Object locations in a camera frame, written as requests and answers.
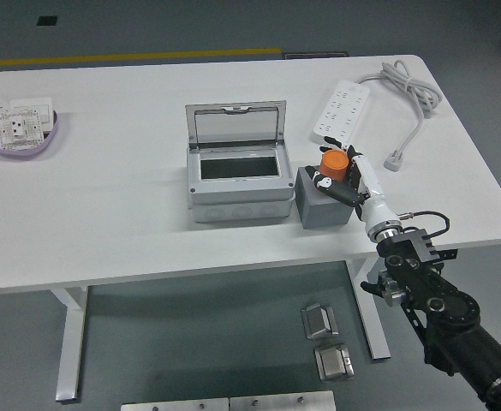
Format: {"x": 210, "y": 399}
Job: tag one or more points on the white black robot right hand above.
{"x": 376, "y": 205}

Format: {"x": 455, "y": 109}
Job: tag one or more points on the orange cylinder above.
{"x": 333, "y": 164}

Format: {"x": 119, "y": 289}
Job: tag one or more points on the grey junction box with lid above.
{"x": 237, "y": 192}

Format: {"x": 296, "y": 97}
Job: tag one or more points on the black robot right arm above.
{"x": 443, "y": 308}

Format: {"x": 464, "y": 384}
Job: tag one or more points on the grey cube with round hole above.
{"x": 323, "y": 212}

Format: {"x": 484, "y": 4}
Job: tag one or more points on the metal floor socket box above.
{"x": 318, "y": 321}
{"x": 333, "y": 364}

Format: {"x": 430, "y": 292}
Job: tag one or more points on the white power strip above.
{"x": 340, "y": 111}

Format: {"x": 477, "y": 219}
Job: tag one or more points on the white right table leg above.
{"x": 376, "y": 325}

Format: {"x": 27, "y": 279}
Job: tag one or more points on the white table leg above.
{"x": 376, "y": 325}
{"x": 69, "y": 342}

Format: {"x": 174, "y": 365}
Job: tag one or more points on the dark framed floor plate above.
{"x": 314, "y": 55}

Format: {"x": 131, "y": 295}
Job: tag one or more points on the white left table leg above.
{"x": 69, "y": 342}

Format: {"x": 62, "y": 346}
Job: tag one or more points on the purple bowl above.
{"x": 19, "y": 151}

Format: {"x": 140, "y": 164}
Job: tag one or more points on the printed white socket plate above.
{"x": 16, "y": 128}

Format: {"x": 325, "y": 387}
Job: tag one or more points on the black floor hatch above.
{"x": 47, "y": 20}

